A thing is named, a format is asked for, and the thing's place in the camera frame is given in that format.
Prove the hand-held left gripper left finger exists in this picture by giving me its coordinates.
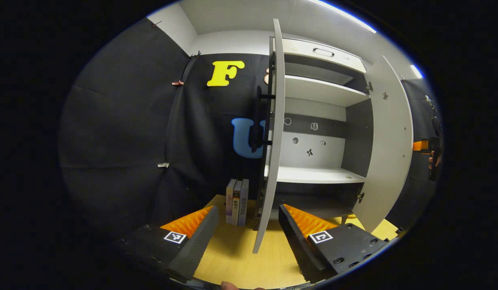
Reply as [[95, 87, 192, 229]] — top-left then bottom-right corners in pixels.
[[112, 205, 220, 282]]

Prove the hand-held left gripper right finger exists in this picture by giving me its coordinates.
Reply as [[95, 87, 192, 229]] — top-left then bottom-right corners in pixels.
[[278, 203, 390, 284]]

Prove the white cabinet door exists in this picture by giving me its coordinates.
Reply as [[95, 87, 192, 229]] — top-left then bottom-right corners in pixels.
[[252, 18, 286, 254], [352, 55, 414, 234]]

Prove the beige cabinet drawer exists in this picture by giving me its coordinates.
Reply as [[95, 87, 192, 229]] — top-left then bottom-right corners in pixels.
[[281, 38, 367, 74]]

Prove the white and grey cabinet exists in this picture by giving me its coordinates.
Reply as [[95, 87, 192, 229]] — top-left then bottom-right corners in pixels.
[[263, 36, 374, 222]]

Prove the black backdrop cloth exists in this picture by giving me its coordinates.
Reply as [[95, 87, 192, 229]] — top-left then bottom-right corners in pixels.
[[59, 18, 274, 238], [388, 79, 439, 230]]

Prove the pale pink book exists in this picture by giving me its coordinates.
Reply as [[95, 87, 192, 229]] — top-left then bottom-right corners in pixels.
[[226, 179, 237, 224]]

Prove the dark brown book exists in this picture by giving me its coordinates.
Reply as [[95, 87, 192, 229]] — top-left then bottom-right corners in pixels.
[[232, 180, 242, 226]]

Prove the long ceiling light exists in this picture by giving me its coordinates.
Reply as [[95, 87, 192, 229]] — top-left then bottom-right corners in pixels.
[[309, 0, 378, 34]]

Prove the black door handle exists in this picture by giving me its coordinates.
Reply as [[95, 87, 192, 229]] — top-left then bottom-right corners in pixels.
[[249, 85, 276, 153]]

